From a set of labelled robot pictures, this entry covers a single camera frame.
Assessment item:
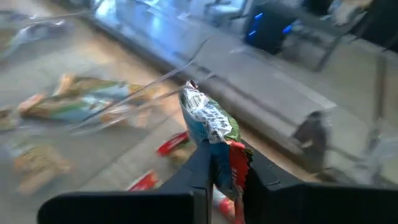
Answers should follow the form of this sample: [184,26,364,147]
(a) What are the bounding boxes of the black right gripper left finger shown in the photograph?
[158,140,214,224]

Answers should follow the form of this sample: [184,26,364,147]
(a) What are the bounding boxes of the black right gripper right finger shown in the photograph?
[243,146,304,224]

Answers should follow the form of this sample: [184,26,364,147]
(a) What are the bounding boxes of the grey woven placemat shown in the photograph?
[0,46,200,224]

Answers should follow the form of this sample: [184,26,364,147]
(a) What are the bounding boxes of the black computer blue lights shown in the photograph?
[242,2,299,55]

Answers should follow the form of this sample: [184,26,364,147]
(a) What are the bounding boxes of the orange-labelled granola bar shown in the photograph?
[52,73,150,103]
[17,93,94,121]

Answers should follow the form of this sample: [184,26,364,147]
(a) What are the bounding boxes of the black frame clamp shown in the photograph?
[292,111,332,175]

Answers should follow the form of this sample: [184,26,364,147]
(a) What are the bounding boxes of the silver-backed granola bar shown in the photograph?
[0,18,68,60]

